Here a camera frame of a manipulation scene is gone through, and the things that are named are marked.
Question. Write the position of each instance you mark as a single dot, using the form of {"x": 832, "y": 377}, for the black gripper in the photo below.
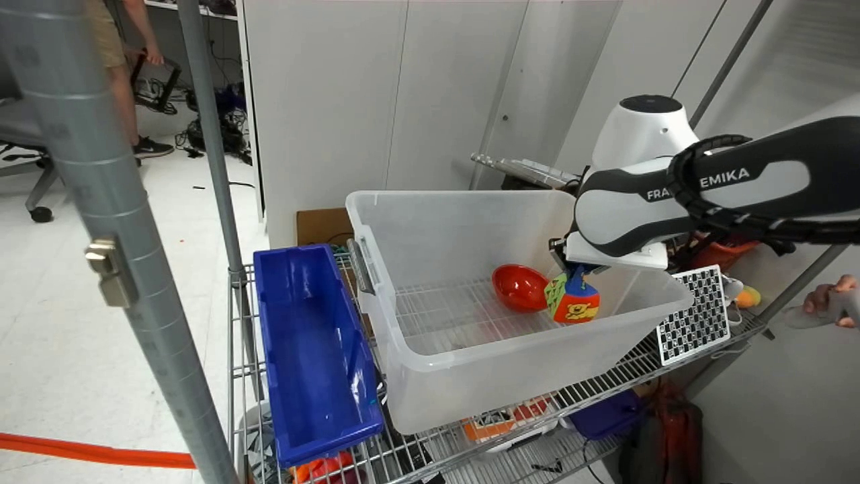
{"x": 560, "y": 252}

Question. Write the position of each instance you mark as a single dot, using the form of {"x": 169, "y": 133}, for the colourful toy cube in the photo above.
{"x": 571, "y": 300}

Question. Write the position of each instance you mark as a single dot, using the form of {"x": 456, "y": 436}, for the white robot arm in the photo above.
{"x": 653, "y": 179}

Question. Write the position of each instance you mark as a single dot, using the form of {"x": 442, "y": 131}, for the red bowl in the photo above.
{"x": 519, "y": 288}

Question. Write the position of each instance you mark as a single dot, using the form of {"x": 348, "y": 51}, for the clear plastic bin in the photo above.
{"x": 446, "y": 346}

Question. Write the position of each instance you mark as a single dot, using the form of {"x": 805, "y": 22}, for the white perforated panel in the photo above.
{"x": 703, "y": 324}

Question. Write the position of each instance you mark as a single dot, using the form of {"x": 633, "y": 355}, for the cardboard box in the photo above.
{"x": 322, "y": 226}

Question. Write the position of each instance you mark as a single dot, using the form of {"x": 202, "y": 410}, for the blue plastic bin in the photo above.
{"x": 317, "y": 365}

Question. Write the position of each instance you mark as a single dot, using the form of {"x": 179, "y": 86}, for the grey metal pole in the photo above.
{"x": 211, "y": 131}

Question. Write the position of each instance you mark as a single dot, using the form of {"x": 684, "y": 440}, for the standing person tan shorts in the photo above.
{"x": 114, "y": 59}

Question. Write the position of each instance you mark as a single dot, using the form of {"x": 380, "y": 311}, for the orange floor tape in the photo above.
{"x": 94, "y": 453}

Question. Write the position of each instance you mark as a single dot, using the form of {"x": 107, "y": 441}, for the wire shelf rack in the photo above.
{"x": 414, "y": 459}

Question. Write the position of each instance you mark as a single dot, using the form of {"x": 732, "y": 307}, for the grey ribbed duct pipe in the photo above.
{"x": 59, "y": 74}

